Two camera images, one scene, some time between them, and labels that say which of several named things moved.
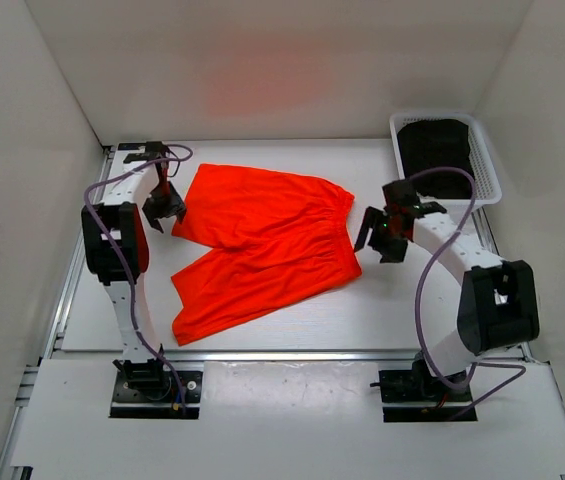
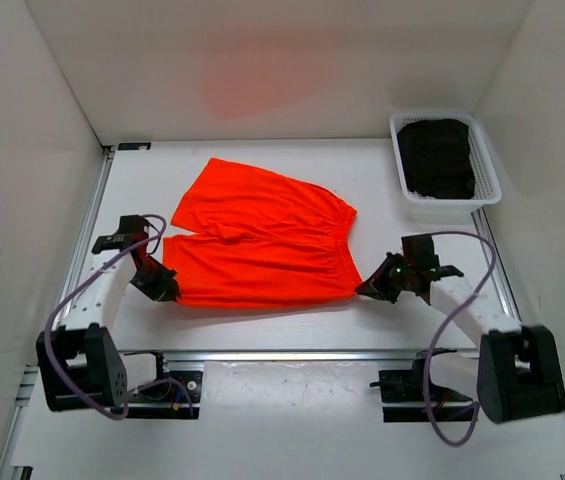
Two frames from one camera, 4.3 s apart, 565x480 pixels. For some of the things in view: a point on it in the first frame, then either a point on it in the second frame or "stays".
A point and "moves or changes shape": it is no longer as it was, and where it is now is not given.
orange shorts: (289, 234) moves or changes shape
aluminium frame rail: (153, 355) stays
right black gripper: (372, 218) → (376, 287)
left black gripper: (175, 207) → (159, 291)
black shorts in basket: (430, 144) stays
